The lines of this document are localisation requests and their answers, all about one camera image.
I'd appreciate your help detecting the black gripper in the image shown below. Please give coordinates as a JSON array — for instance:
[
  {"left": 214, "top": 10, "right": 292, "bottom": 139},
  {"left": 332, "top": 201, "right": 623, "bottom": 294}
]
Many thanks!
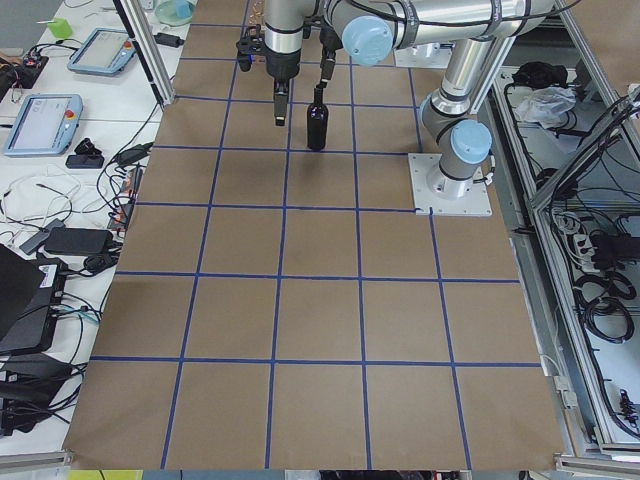
[
  {"left": 319, "top": 27, "right": 343, "bottom": 88},
  {"left": 265, "top": 48, "right": 301, "bottom": 127}
]

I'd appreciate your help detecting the black wine bottle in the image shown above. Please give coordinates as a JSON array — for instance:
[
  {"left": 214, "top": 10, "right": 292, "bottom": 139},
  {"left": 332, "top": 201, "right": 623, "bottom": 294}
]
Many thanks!
[{"left": 306, "top": 84, "right": 329, "bottom": 151}]

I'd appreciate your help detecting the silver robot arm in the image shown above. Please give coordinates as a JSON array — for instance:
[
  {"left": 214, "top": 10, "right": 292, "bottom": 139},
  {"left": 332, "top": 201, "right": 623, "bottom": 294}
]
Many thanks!
[
  {"left": 263, "top": 0, "right": 319, "bottom": 126},
  {"left": 323, "top": 1, "right": 554, "bottom": 199}
]

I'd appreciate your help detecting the black power adapter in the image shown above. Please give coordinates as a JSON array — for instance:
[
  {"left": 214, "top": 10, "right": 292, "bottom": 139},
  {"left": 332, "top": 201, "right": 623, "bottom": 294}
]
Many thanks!
[{"left": 154, "top": 32, "right": 184, "bottom": 48}]

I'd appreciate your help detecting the green glass plate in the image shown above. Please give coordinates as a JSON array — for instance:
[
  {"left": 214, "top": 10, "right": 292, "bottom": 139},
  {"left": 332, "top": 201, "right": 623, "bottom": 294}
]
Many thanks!
[{"left": 154, "top": 0, "right": 196, "bottom": 27}]

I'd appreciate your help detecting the far blue teach pendant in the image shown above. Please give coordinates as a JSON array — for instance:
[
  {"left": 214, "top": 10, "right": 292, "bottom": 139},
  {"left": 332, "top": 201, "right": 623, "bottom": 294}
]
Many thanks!
[{"left": 67, "top": 28, "right": 135, "bottom": 77}]

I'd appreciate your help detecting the blue teach pendant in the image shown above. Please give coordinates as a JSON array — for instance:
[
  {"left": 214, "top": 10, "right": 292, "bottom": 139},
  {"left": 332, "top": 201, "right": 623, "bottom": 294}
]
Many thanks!
[
  {"left": 3, "top": 94, "right": 84, "bottom": 157},
  {"left": 67, "top": 28, "right": 135, "bottom": 77}
]

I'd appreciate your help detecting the power strip with lights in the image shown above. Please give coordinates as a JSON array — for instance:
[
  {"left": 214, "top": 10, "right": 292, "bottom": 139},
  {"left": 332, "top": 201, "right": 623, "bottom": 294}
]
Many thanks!
[{"left": 107, "top": 165, "right": 144, "bottom": 233}]

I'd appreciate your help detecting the black cloth bundle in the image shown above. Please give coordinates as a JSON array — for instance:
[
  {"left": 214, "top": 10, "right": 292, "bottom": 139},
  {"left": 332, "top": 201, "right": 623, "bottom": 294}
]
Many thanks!
[{"left": 512, "top": 61, "right": 568, "bottom": 89}]

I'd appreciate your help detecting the white crumpled cloth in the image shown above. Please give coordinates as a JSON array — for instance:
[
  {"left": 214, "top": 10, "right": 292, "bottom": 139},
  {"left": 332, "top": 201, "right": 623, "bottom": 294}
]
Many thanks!
[{"left": 514, "top": 87, "right": 576, "bottom": 129}]

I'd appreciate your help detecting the green cup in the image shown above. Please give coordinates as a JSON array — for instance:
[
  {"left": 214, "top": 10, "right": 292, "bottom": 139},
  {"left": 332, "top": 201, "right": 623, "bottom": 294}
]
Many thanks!
[{"left": 47, "top": 17, "right": 73, "bottom": 40}]

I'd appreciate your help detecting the near blue teach pendant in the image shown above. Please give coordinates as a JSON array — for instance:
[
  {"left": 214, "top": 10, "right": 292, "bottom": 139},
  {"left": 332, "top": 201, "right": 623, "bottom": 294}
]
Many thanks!
[{"left": 3, "top": 94, "right": 84, "bottom": 157}]

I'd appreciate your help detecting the black power brick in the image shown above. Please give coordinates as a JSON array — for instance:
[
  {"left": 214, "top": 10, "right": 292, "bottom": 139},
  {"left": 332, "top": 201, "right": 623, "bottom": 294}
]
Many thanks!
[{"left": 43, "top": 227, "right": 113, "bottom": 256}]

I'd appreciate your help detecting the copper wire wine basket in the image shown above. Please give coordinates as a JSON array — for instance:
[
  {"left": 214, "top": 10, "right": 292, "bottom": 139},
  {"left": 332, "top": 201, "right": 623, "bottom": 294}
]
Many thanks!
[{"left": 247, "top": 0, "right": 265, "bottom": 25}]

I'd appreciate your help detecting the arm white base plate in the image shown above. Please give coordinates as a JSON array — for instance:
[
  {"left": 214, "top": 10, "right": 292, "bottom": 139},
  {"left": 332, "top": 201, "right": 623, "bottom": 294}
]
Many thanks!
[
  {"left": 394, "top": 43, "right": 454, "bottom": 70},
  {"left": 408, "top": 153, "right": 492, "bottom": 217}
]

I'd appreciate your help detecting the aluminium frame post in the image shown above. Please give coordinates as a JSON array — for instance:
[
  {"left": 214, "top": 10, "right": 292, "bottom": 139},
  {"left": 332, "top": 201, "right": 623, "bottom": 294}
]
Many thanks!
[{"left": 113, "top": 0, "right": 175, "bottom": 107}]

